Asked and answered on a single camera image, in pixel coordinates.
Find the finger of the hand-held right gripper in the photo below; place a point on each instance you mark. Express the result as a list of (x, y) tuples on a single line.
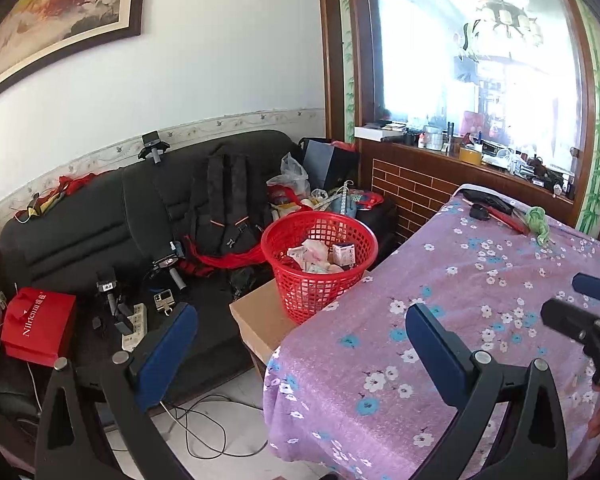
[(595, 287), (567, 317)]

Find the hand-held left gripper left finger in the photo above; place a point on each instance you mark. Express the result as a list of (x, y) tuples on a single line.
[(165, 357)]

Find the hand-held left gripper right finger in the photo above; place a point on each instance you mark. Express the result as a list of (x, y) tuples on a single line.
[(435, 357)]

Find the white printed carton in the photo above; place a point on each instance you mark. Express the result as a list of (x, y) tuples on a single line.
[(345, 253)]

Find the red plastic basket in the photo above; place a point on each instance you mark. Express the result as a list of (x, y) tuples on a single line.
[(310, 300)]

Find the white wrapper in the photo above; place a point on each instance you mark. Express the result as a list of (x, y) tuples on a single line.
[(307, 253)]

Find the white power strip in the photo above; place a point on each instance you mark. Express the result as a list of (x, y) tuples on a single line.
[(135, 327)]

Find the purple floral tablecloth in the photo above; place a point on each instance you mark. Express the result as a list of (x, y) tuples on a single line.
[(455, 285)]

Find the green cloth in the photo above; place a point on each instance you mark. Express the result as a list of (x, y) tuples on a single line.
[(537, 225)]

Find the large brown cardboard box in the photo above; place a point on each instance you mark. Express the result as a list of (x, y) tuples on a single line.
[(265, 317)]

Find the red paper shopping bag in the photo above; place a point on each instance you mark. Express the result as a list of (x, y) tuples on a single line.
[(37, 325)]

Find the black sofa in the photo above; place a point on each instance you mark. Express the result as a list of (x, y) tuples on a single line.
[(80, 240)]

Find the black backpack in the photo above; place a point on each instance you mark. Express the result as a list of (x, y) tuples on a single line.
[(230, 200)]

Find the wooden brick-pattern counter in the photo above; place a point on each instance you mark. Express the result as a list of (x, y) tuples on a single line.
[(410, 185)]

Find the yellow cardboard box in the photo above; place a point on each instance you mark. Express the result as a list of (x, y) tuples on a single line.
[(470, 155)]

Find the metal pot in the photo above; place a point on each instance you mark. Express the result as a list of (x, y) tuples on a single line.
[(432, 138)]

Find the clear plastic bag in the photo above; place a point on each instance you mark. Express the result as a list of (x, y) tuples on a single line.
[(290, 175)]

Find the dark blue box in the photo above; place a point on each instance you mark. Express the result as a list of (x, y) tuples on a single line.
[(330, 162)]

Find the white flat box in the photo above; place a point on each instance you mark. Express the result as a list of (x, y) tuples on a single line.
[(377, 132)]

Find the chandelier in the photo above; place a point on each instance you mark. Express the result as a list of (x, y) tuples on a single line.
[(505, 15)]

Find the wooden framed glass partition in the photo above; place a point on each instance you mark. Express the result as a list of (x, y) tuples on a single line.
[(337, 60)]

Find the framed landscape painting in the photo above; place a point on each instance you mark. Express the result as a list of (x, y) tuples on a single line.
[(55, 5)]

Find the small white camera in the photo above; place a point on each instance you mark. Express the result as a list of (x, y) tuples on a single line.
[(163, 301)]

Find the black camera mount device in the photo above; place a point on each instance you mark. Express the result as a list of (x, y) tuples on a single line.
[(154, 147)]

